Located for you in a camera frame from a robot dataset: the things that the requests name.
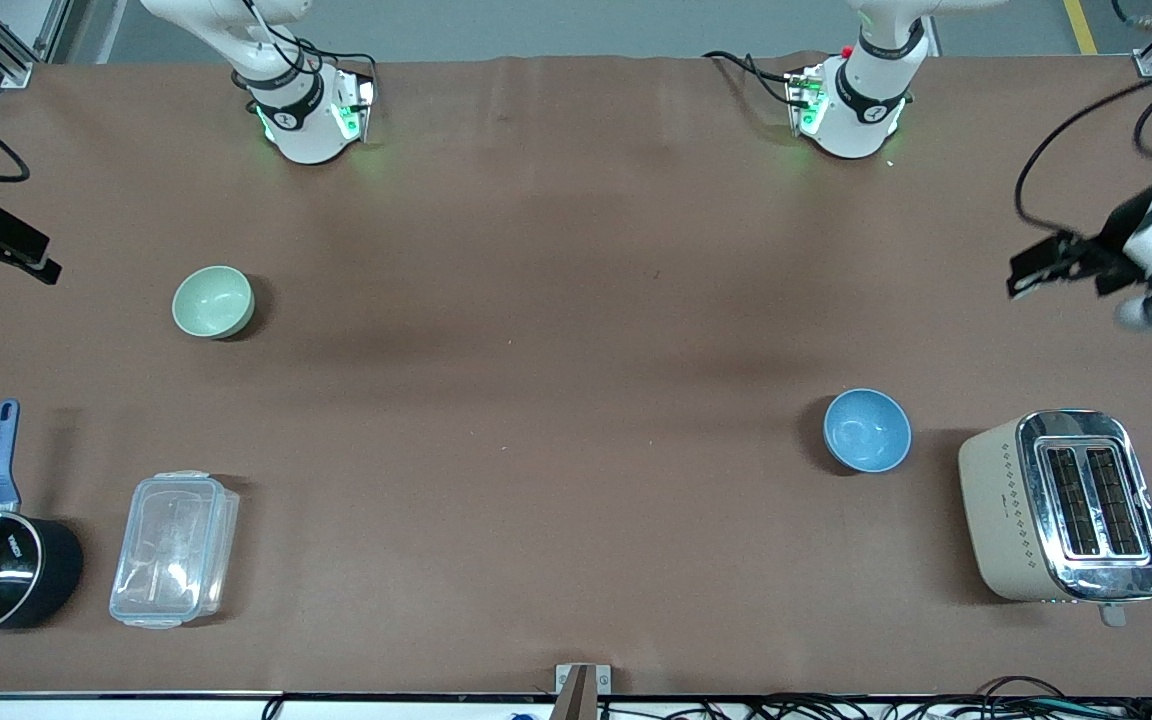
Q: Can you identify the clear plastic food container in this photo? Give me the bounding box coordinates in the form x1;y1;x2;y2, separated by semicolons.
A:
109;471;241;631

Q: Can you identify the black saucepan blue handle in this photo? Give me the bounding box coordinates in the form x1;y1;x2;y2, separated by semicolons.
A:
0;400;85;637

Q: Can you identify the beige chrome toaster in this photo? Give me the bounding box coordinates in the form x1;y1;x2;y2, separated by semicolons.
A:
958;408;1152;628

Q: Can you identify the white table front rail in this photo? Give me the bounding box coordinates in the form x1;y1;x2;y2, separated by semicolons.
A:
0;690;1152;720

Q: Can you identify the blue bowl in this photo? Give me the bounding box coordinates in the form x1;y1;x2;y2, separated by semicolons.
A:
823;388;912;474

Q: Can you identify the black cable tangle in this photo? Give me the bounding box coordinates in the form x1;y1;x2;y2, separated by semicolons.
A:
736;677;1152;720

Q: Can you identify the green bowl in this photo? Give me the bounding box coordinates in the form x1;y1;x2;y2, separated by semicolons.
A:
172;265;255;341

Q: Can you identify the black left arm base cable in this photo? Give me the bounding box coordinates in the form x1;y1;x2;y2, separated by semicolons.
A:
703;50;797;106

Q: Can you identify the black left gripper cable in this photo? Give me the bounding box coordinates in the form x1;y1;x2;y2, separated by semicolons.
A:
1014;60;1152;236

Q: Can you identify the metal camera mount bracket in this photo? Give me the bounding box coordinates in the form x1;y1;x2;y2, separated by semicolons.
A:
555;663;613;720

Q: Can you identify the brown table mat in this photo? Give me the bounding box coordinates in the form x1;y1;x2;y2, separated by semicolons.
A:
0;55;1152;697

